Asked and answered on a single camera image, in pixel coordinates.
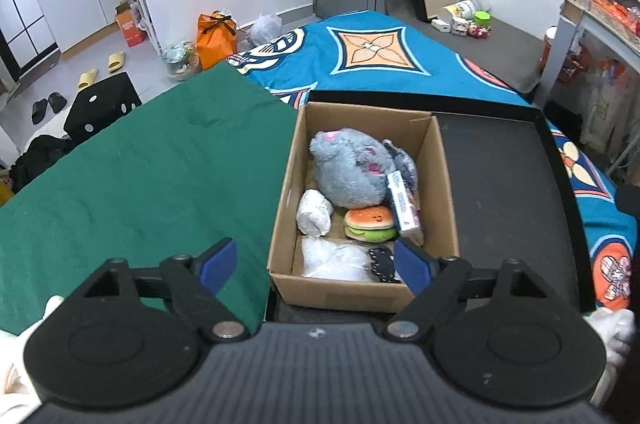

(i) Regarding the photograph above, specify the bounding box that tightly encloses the white cloth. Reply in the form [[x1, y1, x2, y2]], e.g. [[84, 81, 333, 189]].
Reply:
[[0, 295, 66, 424], [582, 308, 639, 405]]

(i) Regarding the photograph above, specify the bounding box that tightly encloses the grey mattress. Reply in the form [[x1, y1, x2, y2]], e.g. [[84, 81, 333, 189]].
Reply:
[[400, 11, 556, 94]]

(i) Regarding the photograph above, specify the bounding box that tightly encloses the large grey plush toy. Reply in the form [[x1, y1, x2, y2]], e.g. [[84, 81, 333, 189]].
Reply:
[[309, 129, 396, 209]]

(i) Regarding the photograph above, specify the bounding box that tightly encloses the clear bag with clutter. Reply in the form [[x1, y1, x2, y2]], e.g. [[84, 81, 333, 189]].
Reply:
[[161, 41, 202, 81]]

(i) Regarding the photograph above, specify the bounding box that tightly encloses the white wire rack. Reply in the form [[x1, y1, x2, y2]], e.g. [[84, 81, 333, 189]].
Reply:
[[124, 0, 162, 57]]

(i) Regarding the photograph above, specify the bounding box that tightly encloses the green cloth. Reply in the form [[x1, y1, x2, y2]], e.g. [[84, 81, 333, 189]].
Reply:
[[0, 61, 306, 338]]

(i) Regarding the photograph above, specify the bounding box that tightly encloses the cardboard box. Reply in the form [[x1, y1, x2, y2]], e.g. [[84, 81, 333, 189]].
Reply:
[[267, 101, 461, 313]]

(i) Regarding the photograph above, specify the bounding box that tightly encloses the burger plush toy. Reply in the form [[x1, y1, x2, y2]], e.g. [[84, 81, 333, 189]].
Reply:
[[343, 205, 399, 243]]

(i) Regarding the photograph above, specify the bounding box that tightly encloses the black spotted soft toy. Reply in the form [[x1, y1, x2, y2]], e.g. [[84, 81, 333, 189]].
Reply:
[[367, 245, 408, 283]]

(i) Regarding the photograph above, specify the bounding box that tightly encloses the black dice stool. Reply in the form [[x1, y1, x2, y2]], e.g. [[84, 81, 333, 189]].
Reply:
[[63, 72, 142, 143]]

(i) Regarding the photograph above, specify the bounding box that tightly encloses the white paper ball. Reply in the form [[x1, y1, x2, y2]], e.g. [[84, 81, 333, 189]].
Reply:
[[296, 189, 334, 237]]

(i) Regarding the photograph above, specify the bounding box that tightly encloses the orange bag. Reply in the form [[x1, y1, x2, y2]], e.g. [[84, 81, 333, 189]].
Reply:
[[195, 11, 238, 70]]

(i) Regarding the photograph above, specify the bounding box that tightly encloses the grey side table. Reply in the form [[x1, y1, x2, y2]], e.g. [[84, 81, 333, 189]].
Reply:
[[537, 0, 640, 115]]

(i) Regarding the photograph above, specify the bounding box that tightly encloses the white and blue carton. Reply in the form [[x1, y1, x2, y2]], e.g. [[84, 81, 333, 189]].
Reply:
[[385, 171, 425, 241]]

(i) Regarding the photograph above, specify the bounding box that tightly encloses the dark clothes pile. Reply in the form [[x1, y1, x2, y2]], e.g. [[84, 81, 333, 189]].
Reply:
[[10, 134, 76, 195]]

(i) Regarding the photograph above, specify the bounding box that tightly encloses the orange basket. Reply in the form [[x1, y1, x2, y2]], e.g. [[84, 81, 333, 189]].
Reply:
[[560, 48, 591, 85]]

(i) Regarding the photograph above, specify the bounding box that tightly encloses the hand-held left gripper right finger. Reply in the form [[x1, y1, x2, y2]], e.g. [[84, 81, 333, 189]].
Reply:
[[384, 238, 544, 341]]

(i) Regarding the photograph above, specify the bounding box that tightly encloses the orange carton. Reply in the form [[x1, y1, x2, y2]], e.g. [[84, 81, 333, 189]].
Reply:
[[115, 0, 147, 48]]

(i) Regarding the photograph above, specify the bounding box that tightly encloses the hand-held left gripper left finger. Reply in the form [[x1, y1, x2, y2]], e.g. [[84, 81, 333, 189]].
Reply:
[[85, 238, 251, 341]]

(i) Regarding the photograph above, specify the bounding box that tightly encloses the white plastic bag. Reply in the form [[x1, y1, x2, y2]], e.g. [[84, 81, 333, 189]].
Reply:
[[249, 12, 283, 47]]

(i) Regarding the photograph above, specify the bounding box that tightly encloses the blue printed blanket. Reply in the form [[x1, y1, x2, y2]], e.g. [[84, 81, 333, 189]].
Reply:
[[227, 10, 640, 313]]

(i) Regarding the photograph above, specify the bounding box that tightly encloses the clear plastic bag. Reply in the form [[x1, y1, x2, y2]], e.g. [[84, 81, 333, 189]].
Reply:
[[300, 236, 373, 283]]

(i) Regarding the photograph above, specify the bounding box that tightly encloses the black tray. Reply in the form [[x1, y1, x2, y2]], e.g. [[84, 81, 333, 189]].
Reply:
[[262, 90, 596, 325]]

